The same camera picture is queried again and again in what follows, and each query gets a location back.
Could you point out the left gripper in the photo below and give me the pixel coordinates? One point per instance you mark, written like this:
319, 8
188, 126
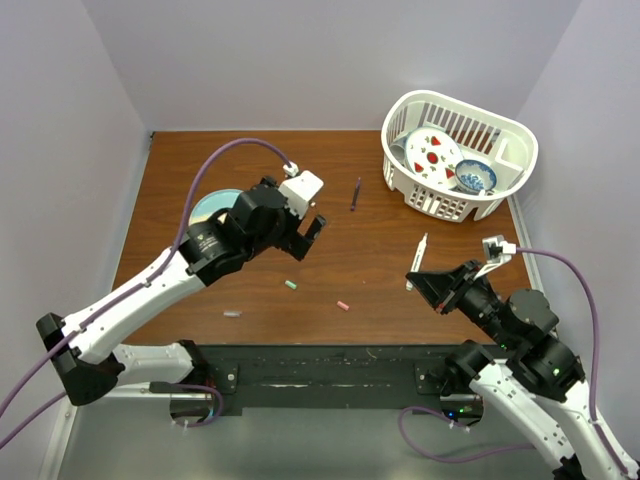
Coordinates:
295, 243

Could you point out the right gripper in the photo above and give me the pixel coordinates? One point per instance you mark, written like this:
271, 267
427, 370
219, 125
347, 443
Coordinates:
439, 287

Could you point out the white marker with green end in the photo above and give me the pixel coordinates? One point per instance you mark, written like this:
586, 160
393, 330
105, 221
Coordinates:
419, 254

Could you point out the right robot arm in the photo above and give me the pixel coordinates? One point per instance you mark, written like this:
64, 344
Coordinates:
540, 387

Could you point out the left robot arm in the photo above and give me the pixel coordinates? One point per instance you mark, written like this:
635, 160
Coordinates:
88, 349

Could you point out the purple pen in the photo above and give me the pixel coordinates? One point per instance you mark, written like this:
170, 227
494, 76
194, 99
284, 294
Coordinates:
355, 196

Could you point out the round pastel plate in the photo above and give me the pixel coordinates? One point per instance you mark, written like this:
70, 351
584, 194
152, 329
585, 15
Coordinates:
212, 203

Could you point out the blue and white bowl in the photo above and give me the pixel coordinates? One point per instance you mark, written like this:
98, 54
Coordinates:
473, 176

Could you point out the strawberry pattern plate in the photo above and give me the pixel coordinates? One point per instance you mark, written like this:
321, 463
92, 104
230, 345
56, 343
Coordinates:
432, 155

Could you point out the white plastic dish basket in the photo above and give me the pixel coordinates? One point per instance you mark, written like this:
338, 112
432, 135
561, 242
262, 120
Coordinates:
507, 146

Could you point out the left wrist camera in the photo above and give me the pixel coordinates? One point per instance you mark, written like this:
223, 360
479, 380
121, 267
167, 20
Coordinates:
300, 191

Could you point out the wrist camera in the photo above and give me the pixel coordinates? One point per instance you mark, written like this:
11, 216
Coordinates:
498, 251
300, 191

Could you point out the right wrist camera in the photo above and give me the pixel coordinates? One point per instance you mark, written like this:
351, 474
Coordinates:
498, 251

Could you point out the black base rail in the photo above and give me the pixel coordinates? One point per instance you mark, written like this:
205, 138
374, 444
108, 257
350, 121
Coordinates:
333, 377

